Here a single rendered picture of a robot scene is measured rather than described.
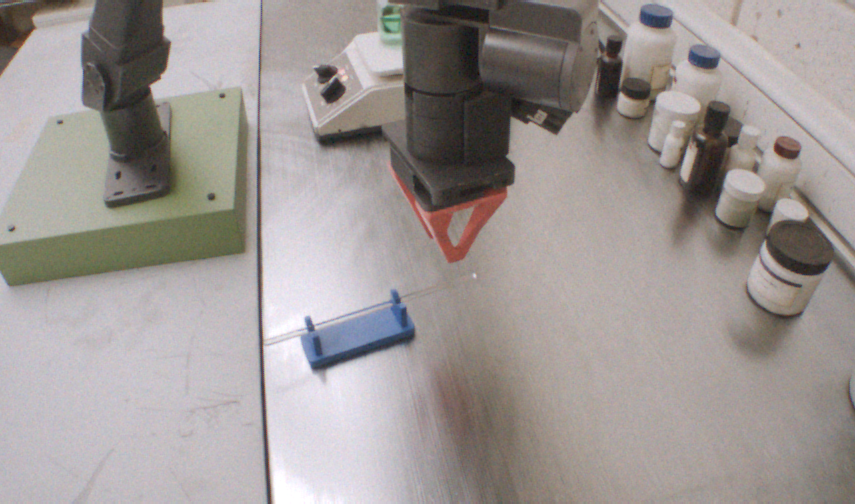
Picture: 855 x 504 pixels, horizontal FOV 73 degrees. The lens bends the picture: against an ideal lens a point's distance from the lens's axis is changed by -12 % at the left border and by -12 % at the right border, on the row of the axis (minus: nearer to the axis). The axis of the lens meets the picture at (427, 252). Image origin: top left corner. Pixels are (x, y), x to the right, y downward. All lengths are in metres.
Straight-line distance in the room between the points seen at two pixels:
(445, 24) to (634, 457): 0.35
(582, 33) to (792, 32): 0.56
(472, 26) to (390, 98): 0.43
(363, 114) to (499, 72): 0.44
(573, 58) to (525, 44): 0.03
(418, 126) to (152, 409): 0.33
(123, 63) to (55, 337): 0.27
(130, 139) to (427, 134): 0.39
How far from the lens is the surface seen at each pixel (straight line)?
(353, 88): 0.83
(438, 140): 0.45
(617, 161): 0.83
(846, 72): 0.85
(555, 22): 0.39
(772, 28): 0.95
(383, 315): 0.59
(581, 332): 0.60
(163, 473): 0.55
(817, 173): 0.83
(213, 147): 0.75
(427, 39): 0.41
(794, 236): 0.68
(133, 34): 0.65
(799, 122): 0.84
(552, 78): 0.39
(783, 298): 0.68
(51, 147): 0.86
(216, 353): 0.60
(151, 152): 0.75
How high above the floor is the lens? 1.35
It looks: 43 degrees down
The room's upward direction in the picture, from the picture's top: straight up
